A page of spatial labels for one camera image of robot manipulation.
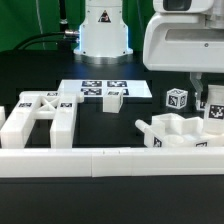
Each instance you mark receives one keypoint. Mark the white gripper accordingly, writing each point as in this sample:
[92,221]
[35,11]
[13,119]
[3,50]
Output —
[186,35]

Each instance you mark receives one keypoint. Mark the white chair seat part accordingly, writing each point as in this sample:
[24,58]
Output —
[172,130]

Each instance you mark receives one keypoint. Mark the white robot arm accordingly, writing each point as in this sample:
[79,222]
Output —
[103,35]

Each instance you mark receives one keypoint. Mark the tagged white cube nut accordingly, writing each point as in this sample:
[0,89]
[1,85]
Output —
[176,98]

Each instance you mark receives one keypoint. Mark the white left fence piece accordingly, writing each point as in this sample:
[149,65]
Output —
[2,116]

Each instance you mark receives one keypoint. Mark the white front fence rail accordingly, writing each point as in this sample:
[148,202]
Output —
[105,162]

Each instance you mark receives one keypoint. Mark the white marker base plate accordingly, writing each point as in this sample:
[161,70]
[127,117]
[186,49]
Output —
[97,88]

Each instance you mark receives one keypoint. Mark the white chair back frame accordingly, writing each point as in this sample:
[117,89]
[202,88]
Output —
[59,107]

